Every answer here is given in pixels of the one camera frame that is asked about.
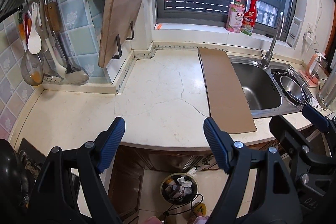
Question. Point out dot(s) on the steel ladle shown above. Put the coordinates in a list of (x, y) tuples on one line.
[(71, 71)]

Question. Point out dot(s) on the pink soap pump bottle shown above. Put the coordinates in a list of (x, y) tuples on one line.
[(235, 16)]

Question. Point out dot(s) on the stainless steel sink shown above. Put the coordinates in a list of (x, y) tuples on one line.
[(273, 90)]

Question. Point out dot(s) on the steel mesh strainer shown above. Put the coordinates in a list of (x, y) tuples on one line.
[(32, 69)]

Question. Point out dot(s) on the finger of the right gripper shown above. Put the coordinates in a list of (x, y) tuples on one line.
[(324, 124), (286, 132)]

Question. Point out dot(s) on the round trash bin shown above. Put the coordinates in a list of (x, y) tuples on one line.
[(179, 189)]

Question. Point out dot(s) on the pink phone stand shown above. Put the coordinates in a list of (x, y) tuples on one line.
[(310, 73)]

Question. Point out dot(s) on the brown cardboard sheet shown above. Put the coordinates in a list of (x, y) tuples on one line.
[(227, 103)]

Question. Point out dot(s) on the chrome kitchen faucet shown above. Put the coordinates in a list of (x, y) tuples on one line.
[(266, 58)]

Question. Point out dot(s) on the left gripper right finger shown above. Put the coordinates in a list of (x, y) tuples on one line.
[(220, 144)]

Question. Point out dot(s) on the steel slotted spoon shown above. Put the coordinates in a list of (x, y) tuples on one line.
[(51, 74)]

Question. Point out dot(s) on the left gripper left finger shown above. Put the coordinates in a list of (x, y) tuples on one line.
[(108, 142)]

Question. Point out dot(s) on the wooden cutting board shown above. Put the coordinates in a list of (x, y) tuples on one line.
[(119, 18)]

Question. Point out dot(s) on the red spray bottle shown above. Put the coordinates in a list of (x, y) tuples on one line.
[(249, 18)]

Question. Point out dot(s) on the white rice spoon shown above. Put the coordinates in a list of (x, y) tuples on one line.
[(34, 41)]

